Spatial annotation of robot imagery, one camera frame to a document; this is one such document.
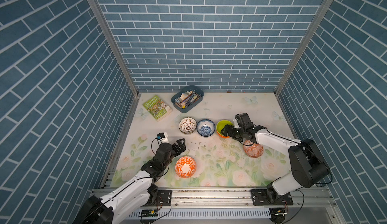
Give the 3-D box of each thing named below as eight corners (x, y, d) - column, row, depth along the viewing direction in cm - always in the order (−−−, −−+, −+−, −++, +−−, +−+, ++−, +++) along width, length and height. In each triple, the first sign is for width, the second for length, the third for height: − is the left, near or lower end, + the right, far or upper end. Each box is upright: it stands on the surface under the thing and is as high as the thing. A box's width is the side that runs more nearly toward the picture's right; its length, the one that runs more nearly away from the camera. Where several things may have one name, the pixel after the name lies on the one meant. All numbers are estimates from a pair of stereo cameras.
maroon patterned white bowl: (178, 131, 100) (177, 126, 95) (184, 120, 105) (183, 115, 101) (193, 135, 98) (192, 130, 93) (197, 124, 103) (197, 119, 98)
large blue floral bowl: (195, 130, 100) (195, 125, 95) (205, 121, 105) (206, 116, 100) (207, 141, 95) (207, 136, 91) (217, 131, 100) (218, 126, 95)
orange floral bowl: (175, 178, 81) (174, 175, 78) (177, 159, 88) (176, 156, 84) (196, 178, 81) (196, 175, 78) (196, 159, 88) (196, 156, 84)
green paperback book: (142, 106, 113) (141, 104, 111) (157, 97, 119) (156, 95, 117) (157, 122, 104) (156, 119, 102) (172, 111, 110) (171, 109, 108)
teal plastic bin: (168, 103, 115) (167, 99, 112) (191, 86, 128) (190, 83, 124) (183, 115, 108) (183, 111, 105) (206, 96, 120) (206, 93, 117)
